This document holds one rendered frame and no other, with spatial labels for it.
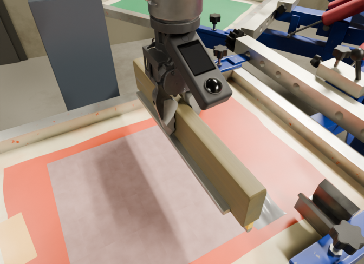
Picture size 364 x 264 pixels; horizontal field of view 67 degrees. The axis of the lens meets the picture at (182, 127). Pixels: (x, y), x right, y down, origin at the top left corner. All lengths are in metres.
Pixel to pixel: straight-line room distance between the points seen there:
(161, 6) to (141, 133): 0.39
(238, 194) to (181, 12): 0.24
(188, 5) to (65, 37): 0.55
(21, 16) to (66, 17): 2.38
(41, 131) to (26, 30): 2.57
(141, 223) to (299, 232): 0.29
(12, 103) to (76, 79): 1.84
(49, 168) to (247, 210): 0.46
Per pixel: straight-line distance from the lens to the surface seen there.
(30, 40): 3.31
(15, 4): 3.19
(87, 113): 0.73
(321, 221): 0.54
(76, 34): 0.87
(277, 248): 0.55
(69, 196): 0.62
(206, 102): 0.36
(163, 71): 0.41
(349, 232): 0.48
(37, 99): 2.69
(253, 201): 0.37
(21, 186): 0.68
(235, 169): 0.38
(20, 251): 0.59
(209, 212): 0.56
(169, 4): 0.37
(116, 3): 1.55
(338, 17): 1.17
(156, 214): 0.55
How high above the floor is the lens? 1.44
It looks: 43 degrees down
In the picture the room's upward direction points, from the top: straight up
